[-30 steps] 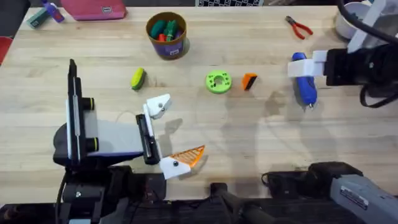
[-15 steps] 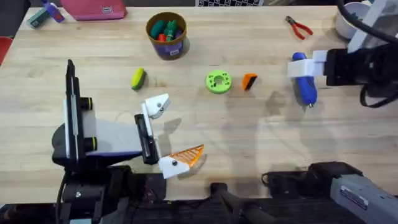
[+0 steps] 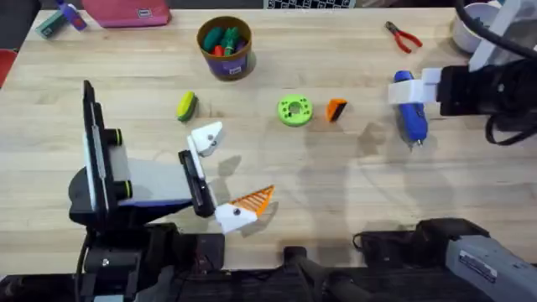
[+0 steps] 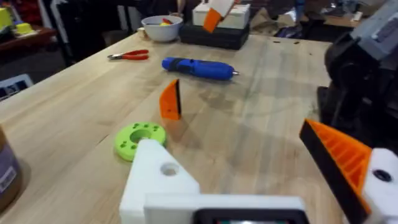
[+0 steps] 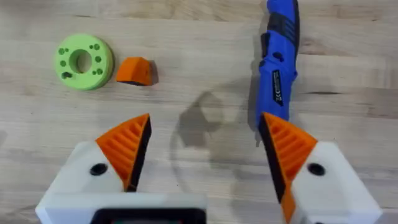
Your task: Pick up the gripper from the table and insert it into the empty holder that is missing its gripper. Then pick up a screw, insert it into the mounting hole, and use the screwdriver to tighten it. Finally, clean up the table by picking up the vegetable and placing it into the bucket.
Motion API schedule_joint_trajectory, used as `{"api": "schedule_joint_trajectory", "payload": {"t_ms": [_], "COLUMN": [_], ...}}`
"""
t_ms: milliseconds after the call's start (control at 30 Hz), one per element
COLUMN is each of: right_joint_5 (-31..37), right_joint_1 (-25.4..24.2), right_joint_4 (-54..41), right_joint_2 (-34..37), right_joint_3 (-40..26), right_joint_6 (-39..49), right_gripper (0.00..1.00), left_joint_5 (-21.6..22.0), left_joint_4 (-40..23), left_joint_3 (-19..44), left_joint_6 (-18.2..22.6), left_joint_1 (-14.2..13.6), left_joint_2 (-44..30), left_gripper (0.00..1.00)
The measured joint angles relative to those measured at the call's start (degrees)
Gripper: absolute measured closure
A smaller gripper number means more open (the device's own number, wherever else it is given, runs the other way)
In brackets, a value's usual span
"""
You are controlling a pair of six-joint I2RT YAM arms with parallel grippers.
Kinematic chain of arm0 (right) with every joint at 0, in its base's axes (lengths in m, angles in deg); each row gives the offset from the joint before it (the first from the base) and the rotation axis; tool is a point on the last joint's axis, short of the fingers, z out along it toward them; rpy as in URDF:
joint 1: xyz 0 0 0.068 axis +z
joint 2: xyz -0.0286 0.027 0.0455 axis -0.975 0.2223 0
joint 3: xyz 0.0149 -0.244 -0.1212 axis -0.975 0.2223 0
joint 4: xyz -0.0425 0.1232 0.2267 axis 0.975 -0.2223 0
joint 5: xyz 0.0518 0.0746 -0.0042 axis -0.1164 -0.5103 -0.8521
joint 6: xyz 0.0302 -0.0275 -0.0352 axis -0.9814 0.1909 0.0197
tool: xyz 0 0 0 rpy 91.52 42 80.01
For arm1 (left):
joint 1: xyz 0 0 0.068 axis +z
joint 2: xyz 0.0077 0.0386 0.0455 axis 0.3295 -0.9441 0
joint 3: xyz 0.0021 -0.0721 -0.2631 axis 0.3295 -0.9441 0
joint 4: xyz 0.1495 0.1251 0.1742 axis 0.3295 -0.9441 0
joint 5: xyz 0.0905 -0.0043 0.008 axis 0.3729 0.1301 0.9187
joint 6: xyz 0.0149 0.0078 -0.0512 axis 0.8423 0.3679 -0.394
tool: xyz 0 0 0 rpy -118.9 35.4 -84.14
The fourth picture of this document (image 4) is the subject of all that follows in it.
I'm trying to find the bare white left gripper left finger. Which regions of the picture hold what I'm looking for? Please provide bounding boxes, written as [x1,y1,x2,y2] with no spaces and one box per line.
[119,138,200,224]

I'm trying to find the white tub with toys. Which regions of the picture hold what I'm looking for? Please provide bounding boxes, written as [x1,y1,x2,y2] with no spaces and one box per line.
[141,14,184,44]

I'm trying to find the white box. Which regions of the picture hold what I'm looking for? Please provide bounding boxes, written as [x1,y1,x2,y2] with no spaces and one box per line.
[192,1,251,30]

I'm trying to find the brown container with white label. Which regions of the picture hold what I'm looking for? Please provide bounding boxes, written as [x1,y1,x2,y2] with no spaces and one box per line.
[0,125,23,213]

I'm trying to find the yellow toy block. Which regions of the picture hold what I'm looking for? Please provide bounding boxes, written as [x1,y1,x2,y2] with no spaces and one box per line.
[14,22,35,36]
[0,7,14,30]

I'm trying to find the white orange left gripper right finger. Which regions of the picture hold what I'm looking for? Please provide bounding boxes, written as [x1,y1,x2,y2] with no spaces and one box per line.
[298,118,398,224]

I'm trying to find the blue electric screwdriver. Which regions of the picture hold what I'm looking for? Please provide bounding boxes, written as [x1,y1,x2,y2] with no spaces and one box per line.
[160,57,241,82]

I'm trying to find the finger of the white orange right gripper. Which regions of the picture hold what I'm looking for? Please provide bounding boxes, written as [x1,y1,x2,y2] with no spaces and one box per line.
[202,0,238,34]

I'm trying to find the orange ribbed wedge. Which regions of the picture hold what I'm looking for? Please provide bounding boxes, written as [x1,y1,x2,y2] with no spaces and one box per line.
[159,78,182,121]

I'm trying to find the reddish brown side table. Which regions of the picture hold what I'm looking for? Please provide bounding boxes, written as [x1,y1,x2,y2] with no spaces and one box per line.
[0,26,58,53]

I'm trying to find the green disc with holes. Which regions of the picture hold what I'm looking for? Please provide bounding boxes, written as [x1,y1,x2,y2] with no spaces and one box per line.
[114,121,168,162]

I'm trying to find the black flat box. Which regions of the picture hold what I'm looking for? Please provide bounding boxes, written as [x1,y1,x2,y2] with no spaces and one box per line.
[178,21,251,51]

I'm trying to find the red handled pliers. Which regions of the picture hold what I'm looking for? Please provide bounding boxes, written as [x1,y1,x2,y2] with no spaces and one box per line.
[106,49,150,61]

